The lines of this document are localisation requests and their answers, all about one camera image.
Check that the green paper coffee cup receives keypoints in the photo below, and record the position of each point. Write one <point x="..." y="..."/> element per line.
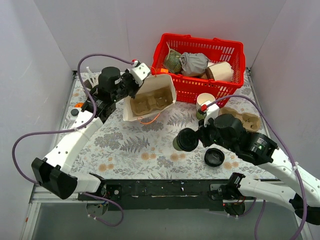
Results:
<point x="175" y="144"/>

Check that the grey crumpled paper bag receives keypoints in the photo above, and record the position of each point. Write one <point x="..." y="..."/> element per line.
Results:
<point x="193" y="64"/>

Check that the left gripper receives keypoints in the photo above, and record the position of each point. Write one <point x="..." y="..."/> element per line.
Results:
<point x="132" y="85"/>

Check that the green netted melon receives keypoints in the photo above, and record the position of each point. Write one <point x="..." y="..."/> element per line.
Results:
<point x="172" y="62"/>

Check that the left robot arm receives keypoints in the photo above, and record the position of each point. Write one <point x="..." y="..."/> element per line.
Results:
<point x="53" y="171"/>

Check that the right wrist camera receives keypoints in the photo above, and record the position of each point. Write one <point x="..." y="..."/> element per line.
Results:
<point x="210" y="110"/>

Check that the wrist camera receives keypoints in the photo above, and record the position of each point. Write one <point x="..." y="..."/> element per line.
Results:
<point x="140" y="71"/>
<point x="210" y="110"/>

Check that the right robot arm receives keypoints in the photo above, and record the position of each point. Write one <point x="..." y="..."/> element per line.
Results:
<point x="256" y="148"/>

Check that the orange fruit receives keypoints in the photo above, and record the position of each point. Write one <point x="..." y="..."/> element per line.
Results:
<point x="79" y="105"/>

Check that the grey straw holder cup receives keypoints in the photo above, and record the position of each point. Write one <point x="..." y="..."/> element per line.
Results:
<point x="91" y="83"/>

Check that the black plastic cup lid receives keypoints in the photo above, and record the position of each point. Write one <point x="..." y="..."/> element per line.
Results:
<point x="187" y="140"/>

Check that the white wrapped straws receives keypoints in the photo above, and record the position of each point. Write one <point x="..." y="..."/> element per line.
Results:
<point x="90" y="74"/>

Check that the spare black cup lid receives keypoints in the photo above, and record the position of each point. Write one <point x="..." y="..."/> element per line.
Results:
<point x="214" y="157"/>

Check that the white milk bottle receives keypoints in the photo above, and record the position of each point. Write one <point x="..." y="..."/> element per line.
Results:
<point x="74" y="114"/>

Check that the cardboard cup carrier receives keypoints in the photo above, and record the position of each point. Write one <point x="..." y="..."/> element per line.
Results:
<point x="148" y="102"/>
<point x="250" y="122"/>

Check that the beige paper roll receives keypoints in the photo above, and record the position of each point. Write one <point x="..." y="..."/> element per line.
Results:
<point x="221" y="71"/>

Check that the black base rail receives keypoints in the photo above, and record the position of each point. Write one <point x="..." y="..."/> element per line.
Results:
<point x="162" y="194"/>

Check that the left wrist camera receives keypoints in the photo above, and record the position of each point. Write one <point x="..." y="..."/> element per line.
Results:
<point x="140" y="71"/>

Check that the red plastic shopping basket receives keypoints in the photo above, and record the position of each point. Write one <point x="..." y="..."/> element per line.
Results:
<point x="216" y="50"/>

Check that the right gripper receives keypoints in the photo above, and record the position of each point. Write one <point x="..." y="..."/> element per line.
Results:
<point x="203" y="136"/>

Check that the beige paper bag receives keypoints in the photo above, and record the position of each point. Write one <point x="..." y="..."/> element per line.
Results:
<point x="152" y="82"/>

